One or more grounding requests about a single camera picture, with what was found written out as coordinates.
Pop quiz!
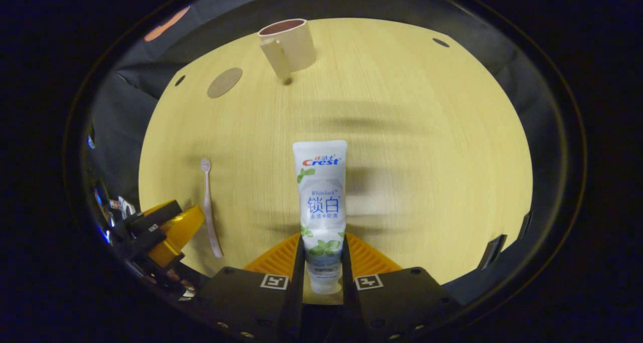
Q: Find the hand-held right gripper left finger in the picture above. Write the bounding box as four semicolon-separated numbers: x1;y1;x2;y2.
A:
196;233;306;342

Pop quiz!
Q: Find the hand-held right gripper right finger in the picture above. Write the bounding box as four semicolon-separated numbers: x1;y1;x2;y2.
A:
341;233;462;342

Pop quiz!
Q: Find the pink toothbrush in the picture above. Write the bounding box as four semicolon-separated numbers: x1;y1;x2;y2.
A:
200;158;224;259

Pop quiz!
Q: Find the white toothpaste tube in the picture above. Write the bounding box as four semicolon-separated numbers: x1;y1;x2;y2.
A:
293;140;348;295

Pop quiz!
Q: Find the round brown coaster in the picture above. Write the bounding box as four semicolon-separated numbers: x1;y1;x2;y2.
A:
207;67;244;99

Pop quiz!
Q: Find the beige cup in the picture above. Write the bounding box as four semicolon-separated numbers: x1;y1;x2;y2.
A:
258;18;317;80

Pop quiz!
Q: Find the black backdrop cloth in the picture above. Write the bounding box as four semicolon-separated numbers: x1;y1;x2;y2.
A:
80;0;568;303

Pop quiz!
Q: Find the black desk side bracket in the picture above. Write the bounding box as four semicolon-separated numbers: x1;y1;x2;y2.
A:
477;234;508;271
517;210;533;241

